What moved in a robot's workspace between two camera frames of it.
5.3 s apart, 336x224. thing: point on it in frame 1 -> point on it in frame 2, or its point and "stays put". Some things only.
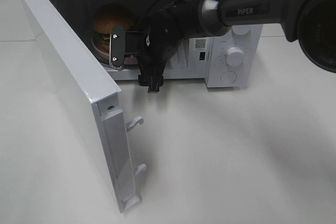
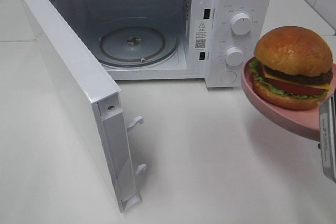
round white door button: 229,77 stays put
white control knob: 234,56 stays put
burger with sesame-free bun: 108,17 -> 293,68
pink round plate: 129,59 -> 303,121
